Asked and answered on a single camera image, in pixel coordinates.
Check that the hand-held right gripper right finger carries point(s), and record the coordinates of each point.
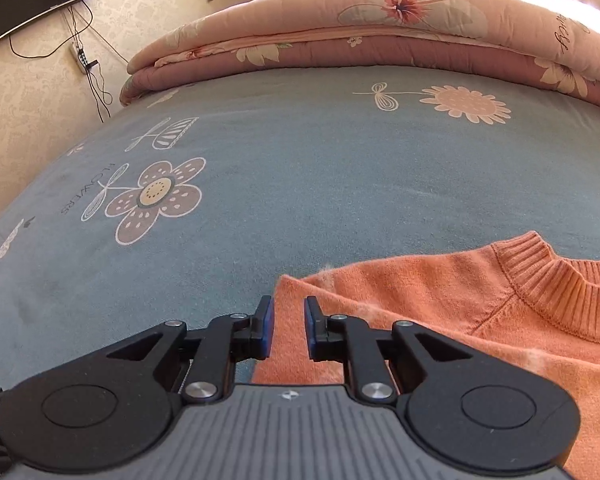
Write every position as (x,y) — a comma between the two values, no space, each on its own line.
(311,330)

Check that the orange knit sweater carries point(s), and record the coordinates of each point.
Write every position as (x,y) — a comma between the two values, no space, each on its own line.
(455,310)

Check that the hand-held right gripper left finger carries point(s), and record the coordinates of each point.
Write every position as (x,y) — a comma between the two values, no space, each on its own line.
(265,327)

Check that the pink floral quilt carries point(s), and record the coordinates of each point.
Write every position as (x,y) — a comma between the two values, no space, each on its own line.
(330,25)

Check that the blue floral bed sheet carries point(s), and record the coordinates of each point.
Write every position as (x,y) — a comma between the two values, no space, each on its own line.
(305,170)

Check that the white power strip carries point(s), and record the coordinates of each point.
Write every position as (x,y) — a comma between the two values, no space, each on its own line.
(80,57)

